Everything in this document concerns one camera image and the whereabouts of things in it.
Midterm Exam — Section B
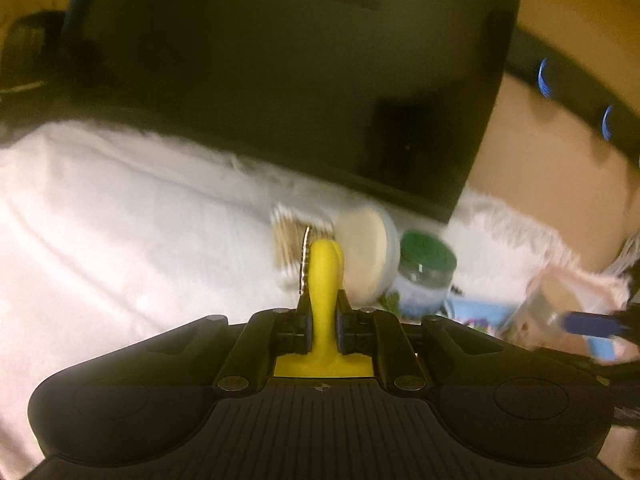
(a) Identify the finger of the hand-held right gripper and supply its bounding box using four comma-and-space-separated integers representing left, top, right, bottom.
561, 310, 632, 337

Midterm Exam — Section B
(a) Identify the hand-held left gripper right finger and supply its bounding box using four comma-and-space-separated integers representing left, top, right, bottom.
335, 290, 507, 395

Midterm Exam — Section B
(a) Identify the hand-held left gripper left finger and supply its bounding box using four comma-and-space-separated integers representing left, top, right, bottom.
129, 291, 312, 395

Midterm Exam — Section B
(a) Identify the yellow plastic tool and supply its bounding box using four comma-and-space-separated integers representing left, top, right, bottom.
274, 239, 374, 379

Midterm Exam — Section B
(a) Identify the silver lid tall jar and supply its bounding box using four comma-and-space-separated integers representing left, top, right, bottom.
500, 266, 627, 362

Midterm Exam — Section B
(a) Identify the green lid glass jar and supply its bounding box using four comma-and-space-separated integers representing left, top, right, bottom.
387, 229, 459, 319

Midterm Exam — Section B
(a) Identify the white cloth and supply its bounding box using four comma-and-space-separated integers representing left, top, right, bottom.
0, 119, 632, 463

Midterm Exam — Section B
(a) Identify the black power strip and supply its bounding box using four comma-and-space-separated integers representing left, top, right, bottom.
504, 24, 640, 167

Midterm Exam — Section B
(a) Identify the black monitor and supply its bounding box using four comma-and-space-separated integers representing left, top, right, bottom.
0, 0, 528, 223

